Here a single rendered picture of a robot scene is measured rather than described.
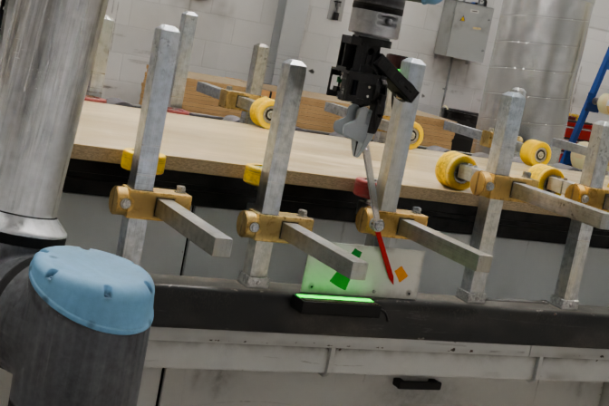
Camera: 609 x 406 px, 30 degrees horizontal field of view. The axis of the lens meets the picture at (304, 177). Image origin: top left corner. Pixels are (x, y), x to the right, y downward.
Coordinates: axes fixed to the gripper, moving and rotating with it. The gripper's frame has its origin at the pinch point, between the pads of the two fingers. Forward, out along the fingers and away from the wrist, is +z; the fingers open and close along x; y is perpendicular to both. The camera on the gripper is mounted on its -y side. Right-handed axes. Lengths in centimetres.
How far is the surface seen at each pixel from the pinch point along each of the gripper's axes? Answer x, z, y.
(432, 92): -707, 21, -480
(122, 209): -8.7, 16.8, 39.0
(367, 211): -9.7, 12.7, -9.9
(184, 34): -118, -11, -8
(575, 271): -9, 21, -64
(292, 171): -26.8, 9.3, -1.1
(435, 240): 4.6, 14.2, -16.7
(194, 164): -26.7, 10.2, 20.0
